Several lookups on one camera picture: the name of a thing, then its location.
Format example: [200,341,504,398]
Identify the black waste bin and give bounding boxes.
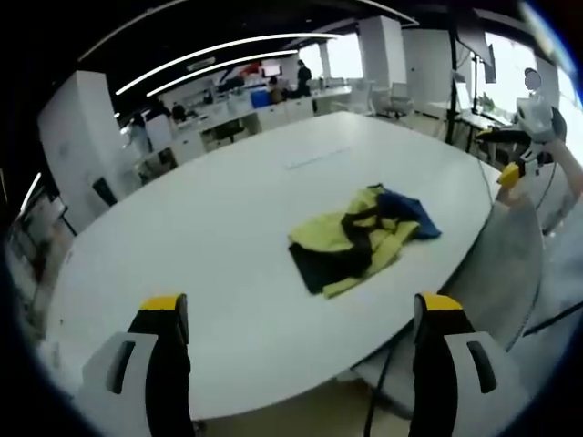
[92,178,118,206]

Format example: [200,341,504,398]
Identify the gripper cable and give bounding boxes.
[537,157,569,237]

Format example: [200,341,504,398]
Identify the white office chair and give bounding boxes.
[384,81,415,120]

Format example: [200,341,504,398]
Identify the black floor cable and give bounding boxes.
[363,349,398,437]

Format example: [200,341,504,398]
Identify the person's light clothing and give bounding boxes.
[509,199,583,392]

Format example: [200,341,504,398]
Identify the black stand pole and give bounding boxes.
[444,17,464,147]

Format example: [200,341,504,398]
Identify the long ceiling light strip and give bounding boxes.
[145,48,300,98]
[114,31,347,97]

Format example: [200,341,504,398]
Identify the white office desk row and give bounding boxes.
[170,84,354,163]

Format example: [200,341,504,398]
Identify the grey mesh office chair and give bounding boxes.
[350,190,547,418]

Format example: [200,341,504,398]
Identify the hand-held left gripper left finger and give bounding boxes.
[75,293,195,437]

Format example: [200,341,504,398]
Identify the yellow black blue garment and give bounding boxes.
[287,182,444,300]

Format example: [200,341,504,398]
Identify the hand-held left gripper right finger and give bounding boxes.
[408,292,537,437]

